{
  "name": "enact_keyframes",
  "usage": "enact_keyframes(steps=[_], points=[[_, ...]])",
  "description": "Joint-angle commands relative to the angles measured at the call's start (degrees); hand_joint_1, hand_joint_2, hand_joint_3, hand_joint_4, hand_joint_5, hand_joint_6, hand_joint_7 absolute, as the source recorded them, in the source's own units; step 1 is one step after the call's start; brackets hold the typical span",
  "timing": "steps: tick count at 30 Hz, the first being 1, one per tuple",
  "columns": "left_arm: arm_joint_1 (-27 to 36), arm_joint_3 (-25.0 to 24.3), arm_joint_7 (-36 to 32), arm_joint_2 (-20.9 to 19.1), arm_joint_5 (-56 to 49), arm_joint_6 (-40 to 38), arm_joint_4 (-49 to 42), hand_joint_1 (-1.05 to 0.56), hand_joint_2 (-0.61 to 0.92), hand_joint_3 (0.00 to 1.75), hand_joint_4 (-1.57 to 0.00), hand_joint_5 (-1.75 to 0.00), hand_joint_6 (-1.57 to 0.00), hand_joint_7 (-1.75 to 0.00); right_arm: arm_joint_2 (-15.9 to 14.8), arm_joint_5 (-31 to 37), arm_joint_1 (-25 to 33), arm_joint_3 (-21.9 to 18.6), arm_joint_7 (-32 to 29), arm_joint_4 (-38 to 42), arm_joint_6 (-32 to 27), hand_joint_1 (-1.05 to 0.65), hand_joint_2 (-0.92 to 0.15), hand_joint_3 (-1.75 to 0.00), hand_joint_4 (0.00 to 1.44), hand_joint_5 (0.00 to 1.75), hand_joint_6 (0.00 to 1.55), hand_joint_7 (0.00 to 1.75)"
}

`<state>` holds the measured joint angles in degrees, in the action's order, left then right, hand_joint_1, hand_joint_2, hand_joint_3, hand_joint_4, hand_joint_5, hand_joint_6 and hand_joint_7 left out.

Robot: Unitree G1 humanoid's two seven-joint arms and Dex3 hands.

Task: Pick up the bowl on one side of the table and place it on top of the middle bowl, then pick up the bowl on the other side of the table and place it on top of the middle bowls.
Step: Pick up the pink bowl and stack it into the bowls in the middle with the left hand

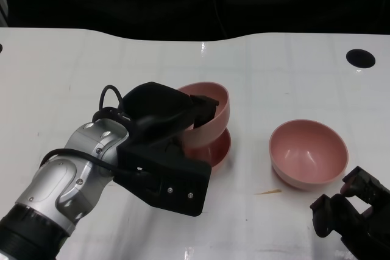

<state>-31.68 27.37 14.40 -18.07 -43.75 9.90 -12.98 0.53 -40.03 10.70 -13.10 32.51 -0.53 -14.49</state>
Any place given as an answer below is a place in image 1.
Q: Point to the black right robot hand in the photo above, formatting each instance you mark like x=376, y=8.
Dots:
x=365, y=232

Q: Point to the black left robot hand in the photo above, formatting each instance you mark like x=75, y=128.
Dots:
x=158, y=107

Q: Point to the pink plastic bowl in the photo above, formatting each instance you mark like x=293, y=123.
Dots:
x=222, y=150
x=307, y=150
x=213, y=129

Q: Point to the small orange wooden sliver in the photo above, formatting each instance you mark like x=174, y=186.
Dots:
x=269, y=192

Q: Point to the white background object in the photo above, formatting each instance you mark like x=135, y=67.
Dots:
x=3, y=7

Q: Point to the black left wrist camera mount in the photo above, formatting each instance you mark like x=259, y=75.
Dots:
x=182, y=187

